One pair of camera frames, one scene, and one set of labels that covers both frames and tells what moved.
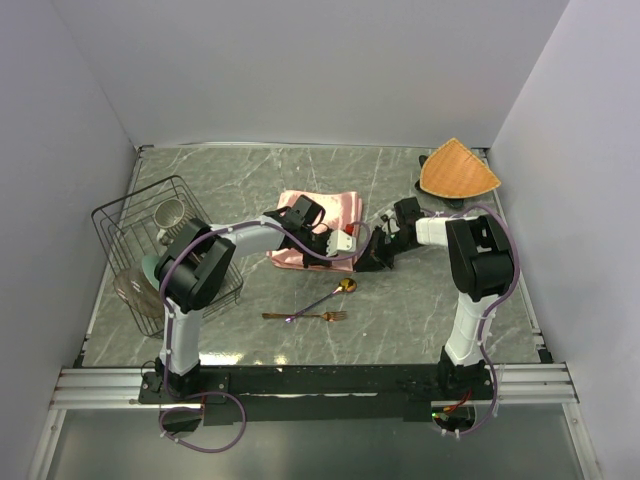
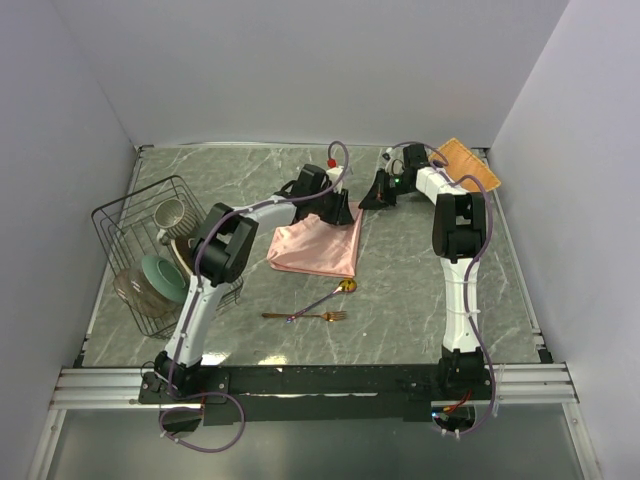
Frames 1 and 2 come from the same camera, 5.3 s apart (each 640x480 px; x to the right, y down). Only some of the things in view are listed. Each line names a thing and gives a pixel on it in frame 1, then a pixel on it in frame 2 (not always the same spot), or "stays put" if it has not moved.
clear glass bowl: x=136 y=290 stays put
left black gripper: x=317 y=261 to x=341 y=213
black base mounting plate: x=316 y=393 stays put
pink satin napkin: x=341 y=209 stays put
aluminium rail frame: x=537 y=384 stays put
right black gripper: x=373 y=258 to x=378 y=197
